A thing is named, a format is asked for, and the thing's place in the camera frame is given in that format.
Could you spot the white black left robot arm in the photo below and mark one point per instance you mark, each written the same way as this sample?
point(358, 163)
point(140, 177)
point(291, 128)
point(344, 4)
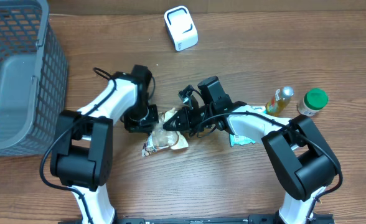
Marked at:
point(81, 156)

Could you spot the brown snack packet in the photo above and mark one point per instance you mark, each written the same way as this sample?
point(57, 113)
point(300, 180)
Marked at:
point(161, 139)

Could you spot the white barcode scanner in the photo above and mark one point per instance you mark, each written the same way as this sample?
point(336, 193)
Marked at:
point(181, 28)

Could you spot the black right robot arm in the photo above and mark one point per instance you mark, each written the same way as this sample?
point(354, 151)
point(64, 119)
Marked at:
point(302, 160)

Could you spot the clear yellow liquid bottle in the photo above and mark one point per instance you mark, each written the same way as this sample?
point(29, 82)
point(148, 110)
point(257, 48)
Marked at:
point(279, 101)

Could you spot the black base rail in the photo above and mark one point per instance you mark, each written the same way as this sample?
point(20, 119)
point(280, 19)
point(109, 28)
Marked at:
point(195, 220)

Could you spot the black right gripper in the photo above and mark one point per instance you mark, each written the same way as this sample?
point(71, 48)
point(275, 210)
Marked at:
point(187, 117)

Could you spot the teal Kleenex tissue pack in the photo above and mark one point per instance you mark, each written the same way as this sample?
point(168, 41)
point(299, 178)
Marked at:
point(261, 109)

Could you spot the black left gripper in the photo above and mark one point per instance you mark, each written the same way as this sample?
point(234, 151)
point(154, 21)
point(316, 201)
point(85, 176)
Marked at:
point(133, 127)

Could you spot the grey plastic mesh basket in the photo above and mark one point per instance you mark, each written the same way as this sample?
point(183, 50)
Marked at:
point(33, 78)

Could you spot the green lid white jar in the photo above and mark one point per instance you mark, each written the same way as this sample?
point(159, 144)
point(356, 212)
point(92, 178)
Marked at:
point(313, 101)

